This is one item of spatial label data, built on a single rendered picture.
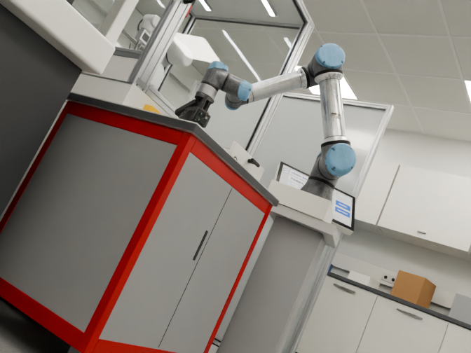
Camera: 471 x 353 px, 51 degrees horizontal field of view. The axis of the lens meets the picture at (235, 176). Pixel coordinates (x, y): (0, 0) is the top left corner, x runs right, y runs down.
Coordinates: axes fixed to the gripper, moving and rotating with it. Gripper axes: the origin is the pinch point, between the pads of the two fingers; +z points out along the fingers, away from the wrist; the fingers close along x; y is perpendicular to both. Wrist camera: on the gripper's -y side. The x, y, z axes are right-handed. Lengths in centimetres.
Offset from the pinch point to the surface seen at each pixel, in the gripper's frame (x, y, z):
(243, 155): 27.8, 4.9, -9.4
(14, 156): -55, 14, 34
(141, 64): -21.7, -15.9, -21.9
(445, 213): 339, -69, -104
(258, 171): 43.8, -0.1, -8.9
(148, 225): -26, 48, 36
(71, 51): -58, 22, 1
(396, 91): 274, -125, -200
